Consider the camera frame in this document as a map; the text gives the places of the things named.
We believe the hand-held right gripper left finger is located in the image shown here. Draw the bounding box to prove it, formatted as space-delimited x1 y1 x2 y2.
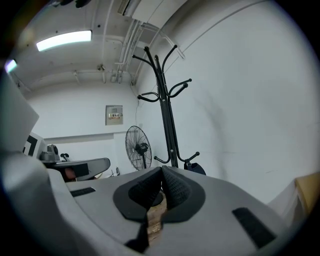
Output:
65 166 165 254

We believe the white air conditioner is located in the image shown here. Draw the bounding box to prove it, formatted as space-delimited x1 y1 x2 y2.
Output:
116 0 187 30

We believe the black metal coat rack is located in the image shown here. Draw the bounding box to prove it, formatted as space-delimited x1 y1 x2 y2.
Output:
131 44 201 169

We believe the fluorescent light panel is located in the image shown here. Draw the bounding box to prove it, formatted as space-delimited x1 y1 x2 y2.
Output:
4 59 19 74
36 29 93 53

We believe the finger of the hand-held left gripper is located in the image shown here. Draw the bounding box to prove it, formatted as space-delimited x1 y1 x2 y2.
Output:
42 157 111 182

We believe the dark navy bag with strap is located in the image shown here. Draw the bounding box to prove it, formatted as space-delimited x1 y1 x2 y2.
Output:
183 161 207 176

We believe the wooden cabinet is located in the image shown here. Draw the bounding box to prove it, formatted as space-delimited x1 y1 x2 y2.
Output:
266 172 320 226

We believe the bundle of white pipes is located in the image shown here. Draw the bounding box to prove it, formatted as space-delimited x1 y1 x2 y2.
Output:
73 14 186 86

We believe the grey electrical panel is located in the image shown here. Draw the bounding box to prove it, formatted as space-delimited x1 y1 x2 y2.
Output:
105 104 124 126

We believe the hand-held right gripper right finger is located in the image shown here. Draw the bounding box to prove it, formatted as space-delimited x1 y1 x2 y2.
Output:
148 165 298 256

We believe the black pedestal fan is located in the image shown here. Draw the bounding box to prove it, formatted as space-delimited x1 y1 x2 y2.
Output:
124 125 153 172

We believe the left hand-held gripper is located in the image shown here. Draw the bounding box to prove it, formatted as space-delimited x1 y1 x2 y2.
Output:
0 72 61 163

